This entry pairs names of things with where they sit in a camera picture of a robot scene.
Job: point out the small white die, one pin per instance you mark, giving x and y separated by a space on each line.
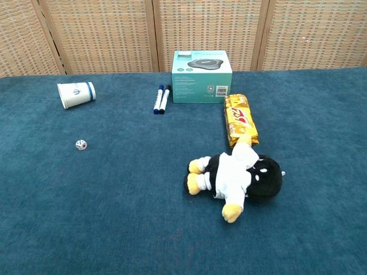
81 145

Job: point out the black cap whiteboard marker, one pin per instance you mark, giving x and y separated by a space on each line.
164 100

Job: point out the blue cap whiteboard marker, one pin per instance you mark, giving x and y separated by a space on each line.
158 99

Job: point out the teal speakerphone product box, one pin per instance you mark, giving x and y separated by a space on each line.
200 83

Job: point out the gold snack package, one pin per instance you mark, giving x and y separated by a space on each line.
240 118

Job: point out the black white plush toy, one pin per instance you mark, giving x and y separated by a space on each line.
232 177

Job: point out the blue table cloth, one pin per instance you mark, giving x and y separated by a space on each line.
114 200

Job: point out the woven folding screen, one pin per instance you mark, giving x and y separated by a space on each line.
183 34

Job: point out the white paper cup blue band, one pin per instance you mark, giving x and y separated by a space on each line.
75 94

